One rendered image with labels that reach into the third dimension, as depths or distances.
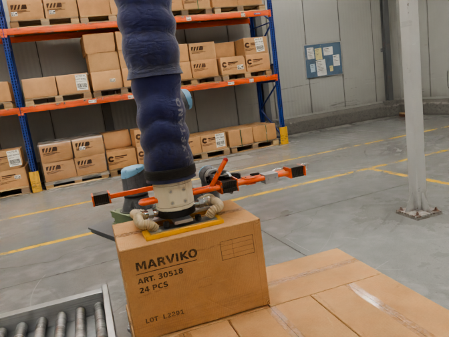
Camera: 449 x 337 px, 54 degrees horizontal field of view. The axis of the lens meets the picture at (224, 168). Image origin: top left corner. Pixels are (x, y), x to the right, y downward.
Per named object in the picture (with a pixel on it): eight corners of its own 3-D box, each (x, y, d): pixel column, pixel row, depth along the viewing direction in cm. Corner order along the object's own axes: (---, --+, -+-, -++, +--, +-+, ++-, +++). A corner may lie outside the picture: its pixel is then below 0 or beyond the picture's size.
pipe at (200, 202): (143, 232, 179) (141, 218, 178) (135, 217, 202) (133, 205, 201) (222, 214, 189) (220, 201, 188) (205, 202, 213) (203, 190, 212)
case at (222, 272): (136, 343, 179) (118, 251, 171) (126, 301, 216) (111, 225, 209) (270, 303, 195) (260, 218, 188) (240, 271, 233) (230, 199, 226)
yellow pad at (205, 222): (146, 241, 178) (144, 230, 177) (142, 235, 187) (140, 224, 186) (224, 223, 188) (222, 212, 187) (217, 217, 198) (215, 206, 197)
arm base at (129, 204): (117, 210, 280) (115, 194, 278) (144, 202, 291) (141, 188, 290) (131, 214, 265) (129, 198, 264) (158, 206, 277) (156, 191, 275)
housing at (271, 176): (265, 184, 205) (264, 174, 204) (260, 182, 211) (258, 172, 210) (279, 181, 207) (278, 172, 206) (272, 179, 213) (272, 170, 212)
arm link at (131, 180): (119, 194, 279) (115, 167, 276) (144, 188, 288) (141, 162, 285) (129, 198, 266) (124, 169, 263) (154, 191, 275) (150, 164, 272)
